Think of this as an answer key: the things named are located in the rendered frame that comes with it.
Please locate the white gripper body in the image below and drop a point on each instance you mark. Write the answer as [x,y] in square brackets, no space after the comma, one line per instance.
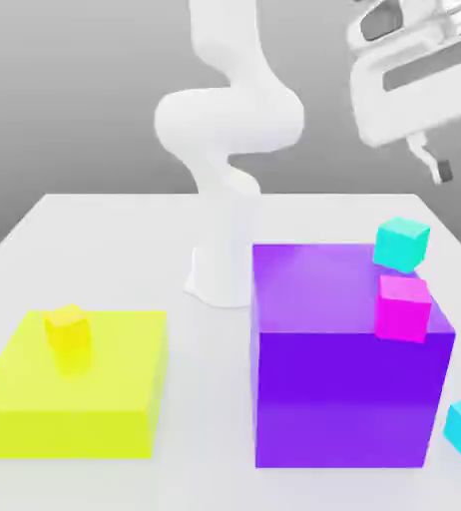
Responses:
[374,107]

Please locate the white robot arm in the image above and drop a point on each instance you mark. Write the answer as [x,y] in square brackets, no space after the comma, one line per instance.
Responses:
[230,119]

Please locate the large yellow box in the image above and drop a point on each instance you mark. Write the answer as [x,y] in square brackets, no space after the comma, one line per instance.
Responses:
[106,383]

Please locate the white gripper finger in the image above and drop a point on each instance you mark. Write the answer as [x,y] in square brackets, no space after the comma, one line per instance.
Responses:
[434,167]

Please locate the small turquoise cube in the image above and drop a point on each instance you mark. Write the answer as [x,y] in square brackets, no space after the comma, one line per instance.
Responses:
[400,245]

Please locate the large purple box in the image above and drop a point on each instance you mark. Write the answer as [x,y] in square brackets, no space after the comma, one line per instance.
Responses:
[346,391]

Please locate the small magenta cube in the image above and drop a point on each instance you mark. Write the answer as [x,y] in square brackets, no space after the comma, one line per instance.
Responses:
[402,311]

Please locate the small yellow cube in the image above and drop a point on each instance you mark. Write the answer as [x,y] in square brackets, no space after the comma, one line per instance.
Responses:
[69,339]

